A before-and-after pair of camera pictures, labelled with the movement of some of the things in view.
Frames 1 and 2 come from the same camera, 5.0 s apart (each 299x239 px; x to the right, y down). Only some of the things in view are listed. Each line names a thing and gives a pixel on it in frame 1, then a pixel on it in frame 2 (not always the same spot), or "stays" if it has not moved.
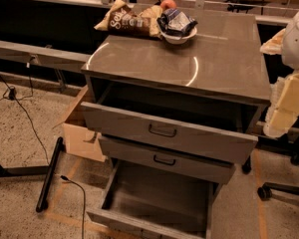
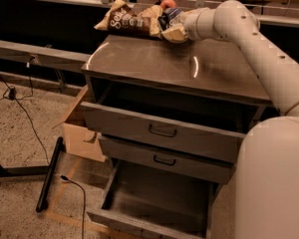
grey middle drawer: x=165 y=157 stays
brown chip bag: x=124 y=18 stays
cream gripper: x=297 y=40 to x=190 y=26
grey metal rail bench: x=38 y=54 stays
